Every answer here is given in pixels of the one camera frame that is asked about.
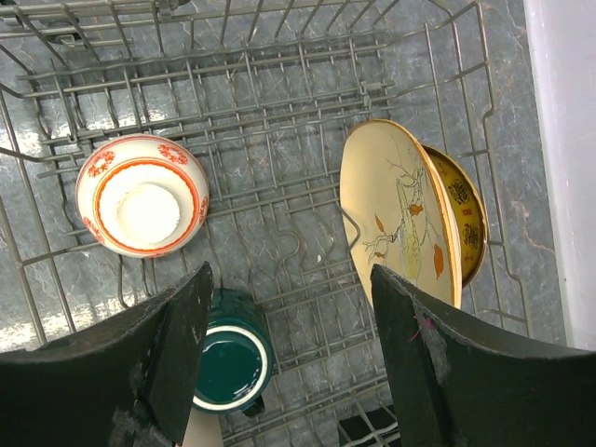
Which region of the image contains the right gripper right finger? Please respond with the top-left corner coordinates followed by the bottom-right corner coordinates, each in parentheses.
top-left (371, 265), bottom-right (595, 446)

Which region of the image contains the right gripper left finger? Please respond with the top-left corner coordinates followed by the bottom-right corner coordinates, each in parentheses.
top-left (1, 263), bottom-right (213, 446)

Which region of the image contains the yellow patterned small plate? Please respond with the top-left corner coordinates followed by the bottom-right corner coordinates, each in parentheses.
top-left (423, 145), bottom-right (488, 287)

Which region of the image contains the cream bird plate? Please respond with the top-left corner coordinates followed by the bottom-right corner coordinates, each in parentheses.
top-left (339, 119), bottom-right (463, 307)

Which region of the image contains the beige cup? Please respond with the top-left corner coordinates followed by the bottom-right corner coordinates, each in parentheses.
top-left (181, 409), bottom-right (224, 447)

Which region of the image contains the dark green mug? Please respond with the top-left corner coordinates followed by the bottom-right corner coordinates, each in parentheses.
top-left (192, 288), bottom-right (275, 417)

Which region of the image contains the white red patterned bowl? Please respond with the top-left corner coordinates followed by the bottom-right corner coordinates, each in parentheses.
top-left (74, 134), bottom-right (210, 258)

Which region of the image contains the wire dish rack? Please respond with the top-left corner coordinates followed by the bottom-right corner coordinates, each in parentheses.
top-left (1, 1), bottom-right (533, 446)

